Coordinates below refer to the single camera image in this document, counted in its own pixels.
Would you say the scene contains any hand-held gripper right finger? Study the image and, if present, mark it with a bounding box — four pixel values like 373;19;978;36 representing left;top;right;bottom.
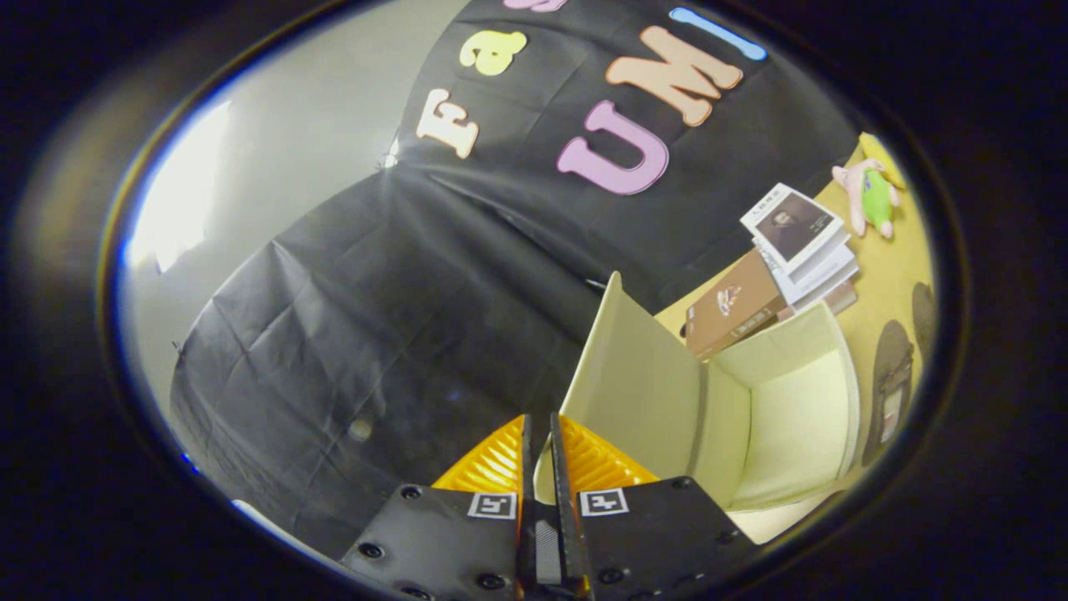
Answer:
548;411;758;601

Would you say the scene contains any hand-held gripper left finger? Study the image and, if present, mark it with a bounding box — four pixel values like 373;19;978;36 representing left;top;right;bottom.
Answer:
340;413;537;601

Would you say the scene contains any gray fabric storage box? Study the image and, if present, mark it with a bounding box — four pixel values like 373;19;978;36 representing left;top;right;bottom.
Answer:
534;271;862;545

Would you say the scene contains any brown fuzzy slipper shoe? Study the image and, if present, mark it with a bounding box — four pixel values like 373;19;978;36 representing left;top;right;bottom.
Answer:
862;319;916;466
911;281;938;345

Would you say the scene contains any black backdrop cloth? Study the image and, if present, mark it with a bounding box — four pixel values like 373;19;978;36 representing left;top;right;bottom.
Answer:
169;0;862;562

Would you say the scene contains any brown cover flat book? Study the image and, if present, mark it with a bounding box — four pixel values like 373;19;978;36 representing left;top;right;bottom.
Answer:
685;248;787;361

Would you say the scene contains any pale brown edged book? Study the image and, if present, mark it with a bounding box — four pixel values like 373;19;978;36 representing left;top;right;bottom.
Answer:
780;280;860;321

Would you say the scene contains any plain white thick book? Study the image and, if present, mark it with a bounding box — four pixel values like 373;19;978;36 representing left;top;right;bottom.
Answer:
758;242;860;306

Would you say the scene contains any white portrait cover book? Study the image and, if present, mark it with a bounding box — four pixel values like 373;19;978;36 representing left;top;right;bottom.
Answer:
739;183;849;274

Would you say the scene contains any green and pink plush toy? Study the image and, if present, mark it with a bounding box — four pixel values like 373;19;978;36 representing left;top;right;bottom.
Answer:
831;158;903;240

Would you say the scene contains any yellow plush cushion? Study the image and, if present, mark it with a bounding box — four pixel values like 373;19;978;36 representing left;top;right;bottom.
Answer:
859;131;908;190

